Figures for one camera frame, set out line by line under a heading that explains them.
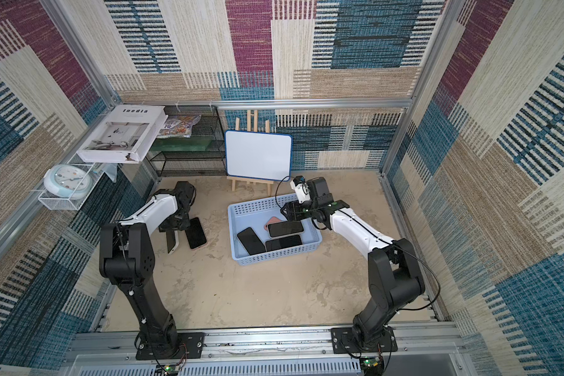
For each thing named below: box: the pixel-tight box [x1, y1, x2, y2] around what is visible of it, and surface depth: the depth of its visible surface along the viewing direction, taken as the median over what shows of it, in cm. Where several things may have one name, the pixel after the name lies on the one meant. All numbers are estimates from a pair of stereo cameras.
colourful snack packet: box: [156, 115, 202, 139], surface depth 85 cm
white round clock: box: [43, 164, 94, 200], surface depth 67 cm
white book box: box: [76, 104, 169, 163], surface depth 76 cm
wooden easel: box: [226, 109, 275, 196], surface depth 101 cm
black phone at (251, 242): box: [236, 227, 267, 256], surface depth 96 cm
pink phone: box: [263, 216, 283, 232], surface depth 104 cm
